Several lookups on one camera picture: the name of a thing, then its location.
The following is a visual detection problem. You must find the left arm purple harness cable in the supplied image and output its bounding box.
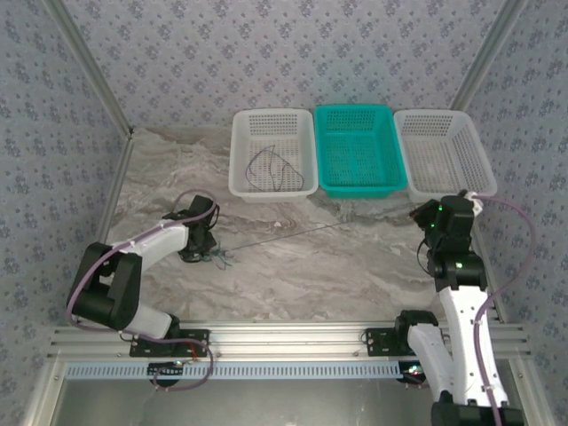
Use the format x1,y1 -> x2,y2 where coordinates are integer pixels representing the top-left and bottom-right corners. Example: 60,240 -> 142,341
65,189 -> 222,392

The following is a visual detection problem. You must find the grey metal panel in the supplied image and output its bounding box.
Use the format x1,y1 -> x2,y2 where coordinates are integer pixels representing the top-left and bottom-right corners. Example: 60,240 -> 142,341
48,376 -> 533,426

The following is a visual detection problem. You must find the arm purple harness cable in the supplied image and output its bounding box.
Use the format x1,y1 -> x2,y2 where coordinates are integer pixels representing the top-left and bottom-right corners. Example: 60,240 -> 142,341
65,189 -> 222,392
406,193 -> 538,426

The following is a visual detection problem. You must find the small black controller board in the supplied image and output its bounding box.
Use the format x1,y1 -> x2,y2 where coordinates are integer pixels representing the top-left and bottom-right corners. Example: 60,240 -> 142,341
401,361 -> 430,387
147,361 -> 184,388

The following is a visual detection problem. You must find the aluminium frame post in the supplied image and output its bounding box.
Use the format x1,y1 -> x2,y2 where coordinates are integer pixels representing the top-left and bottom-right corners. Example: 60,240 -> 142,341
447,0 -> 529,112
46,0 -> 136,139

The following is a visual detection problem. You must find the white slotted cable duct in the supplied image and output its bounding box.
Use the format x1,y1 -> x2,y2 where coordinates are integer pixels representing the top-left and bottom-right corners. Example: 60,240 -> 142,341
65,359 -> 418,383

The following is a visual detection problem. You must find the right arm purple harness cable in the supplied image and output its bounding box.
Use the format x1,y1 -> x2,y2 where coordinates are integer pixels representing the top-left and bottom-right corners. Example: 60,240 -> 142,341
406,193 -> 538,426

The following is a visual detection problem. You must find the white perforated plastic basket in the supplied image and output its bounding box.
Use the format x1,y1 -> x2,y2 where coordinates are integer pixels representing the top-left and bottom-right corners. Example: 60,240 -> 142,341
393,109 -> 498,204
228,108 -> 320,204

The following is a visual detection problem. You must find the aluminium frame side rail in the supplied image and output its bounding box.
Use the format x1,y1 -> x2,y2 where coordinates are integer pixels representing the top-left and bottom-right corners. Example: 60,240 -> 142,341
469,208 -> 558,426
21,132 -> 136,426

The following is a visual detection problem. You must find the teal perforated plastic basket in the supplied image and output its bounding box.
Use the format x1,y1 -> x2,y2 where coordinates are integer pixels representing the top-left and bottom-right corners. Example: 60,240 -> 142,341
313,104 -> 409,200

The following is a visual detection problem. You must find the aluminium cross rail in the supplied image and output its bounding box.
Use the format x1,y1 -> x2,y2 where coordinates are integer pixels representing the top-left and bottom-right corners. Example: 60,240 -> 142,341
47,321 -> 533,361

